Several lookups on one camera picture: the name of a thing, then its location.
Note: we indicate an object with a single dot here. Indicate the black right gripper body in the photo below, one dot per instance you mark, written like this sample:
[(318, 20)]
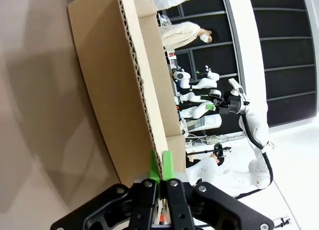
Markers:
[(230, 105)]

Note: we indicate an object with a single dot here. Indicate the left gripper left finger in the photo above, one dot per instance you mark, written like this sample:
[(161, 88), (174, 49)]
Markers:
[(144, 202)]

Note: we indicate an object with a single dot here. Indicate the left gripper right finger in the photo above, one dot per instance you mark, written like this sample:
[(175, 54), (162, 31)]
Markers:
[(178, 202)]

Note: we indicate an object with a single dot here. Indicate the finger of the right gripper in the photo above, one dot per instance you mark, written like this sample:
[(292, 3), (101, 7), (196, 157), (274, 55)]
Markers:
[(211, 97), (211, 107)]

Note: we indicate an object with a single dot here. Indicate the brown cardboard box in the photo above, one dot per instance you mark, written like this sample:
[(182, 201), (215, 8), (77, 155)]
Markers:
[(112, 77)]

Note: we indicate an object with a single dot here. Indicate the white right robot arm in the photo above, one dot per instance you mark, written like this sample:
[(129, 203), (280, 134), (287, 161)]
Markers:
[(259, 130)]

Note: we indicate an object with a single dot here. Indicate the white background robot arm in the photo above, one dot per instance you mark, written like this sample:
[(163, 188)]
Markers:
[(195, 111), (199, 77), (192, 96)]

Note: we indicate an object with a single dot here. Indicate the white device with screen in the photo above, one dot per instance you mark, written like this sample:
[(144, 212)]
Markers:
[(204, 122)]

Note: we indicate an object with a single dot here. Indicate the person cream coat white mask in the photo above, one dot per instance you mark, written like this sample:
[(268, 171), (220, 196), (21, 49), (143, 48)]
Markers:
[(182, 34)]

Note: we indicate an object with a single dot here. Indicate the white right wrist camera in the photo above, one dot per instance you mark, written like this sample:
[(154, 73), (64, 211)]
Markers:
[(235, 86)]

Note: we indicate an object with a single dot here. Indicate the black camera on pole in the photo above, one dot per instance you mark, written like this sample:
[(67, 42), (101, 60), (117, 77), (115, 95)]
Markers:
[(219, 150)]

